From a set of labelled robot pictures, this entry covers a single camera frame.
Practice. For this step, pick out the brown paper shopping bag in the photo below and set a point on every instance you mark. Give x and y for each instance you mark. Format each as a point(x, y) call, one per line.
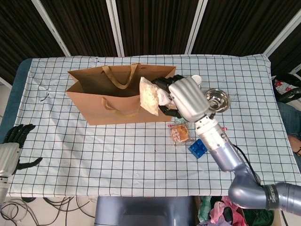
point(105, 110)

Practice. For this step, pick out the white black-checked tablecloth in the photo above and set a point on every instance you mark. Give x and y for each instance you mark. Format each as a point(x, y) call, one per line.
point(94, 164)

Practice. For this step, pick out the packaged pastry snack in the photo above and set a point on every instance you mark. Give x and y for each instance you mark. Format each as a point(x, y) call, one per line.
point(180, 133)

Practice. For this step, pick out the black bag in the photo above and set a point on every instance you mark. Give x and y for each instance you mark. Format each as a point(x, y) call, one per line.
point(290, 78)

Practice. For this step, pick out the grey-blue robot torso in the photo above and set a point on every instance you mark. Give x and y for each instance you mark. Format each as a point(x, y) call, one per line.
point(143, 212)

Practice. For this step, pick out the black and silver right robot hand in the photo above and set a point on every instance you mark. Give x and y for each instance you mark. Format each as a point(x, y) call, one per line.
point(190, 99)

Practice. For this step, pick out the person's leg in jeans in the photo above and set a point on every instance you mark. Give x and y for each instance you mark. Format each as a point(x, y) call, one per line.
point(291, 120)

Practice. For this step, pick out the white paper cup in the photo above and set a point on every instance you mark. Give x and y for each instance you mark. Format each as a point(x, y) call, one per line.
point(198, 80)

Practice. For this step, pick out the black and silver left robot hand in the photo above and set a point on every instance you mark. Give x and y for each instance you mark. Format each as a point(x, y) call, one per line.
point(8, 160)

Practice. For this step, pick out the pile of colourful clothes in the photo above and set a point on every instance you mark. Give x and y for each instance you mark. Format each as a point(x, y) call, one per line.
point(221, 212)

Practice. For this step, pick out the dark partition screen white frames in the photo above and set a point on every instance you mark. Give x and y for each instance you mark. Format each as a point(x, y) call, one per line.
point(152, 23)

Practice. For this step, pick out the stainless steel bowl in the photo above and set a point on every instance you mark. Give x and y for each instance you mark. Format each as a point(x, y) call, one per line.
point(221, 99)

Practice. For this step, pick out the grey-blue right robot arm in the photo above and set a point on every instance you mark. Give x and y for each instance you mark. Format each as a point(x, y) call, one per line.
point(223, 155)

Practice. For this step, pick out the red and white package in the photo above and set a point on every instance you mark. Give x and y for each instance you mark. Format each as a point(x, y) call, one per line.
point(282, 86)

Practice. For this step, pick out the red and white marker pen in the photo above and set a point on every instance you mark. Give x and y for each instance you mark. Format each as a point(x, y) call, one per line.
point(224, 129)

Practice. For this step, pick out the blue table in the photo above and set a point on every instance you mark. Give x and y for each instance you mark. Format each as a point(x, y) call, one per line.
point(16, 94)

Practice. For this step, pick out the blue toy building block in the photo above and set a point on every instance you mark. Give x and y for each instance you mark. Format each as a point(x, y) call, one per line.
point(196, 149)

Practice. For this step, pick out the beige snack packet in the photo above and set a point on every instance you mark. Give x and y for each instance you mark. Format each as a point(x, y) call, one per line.
point(148, 96)

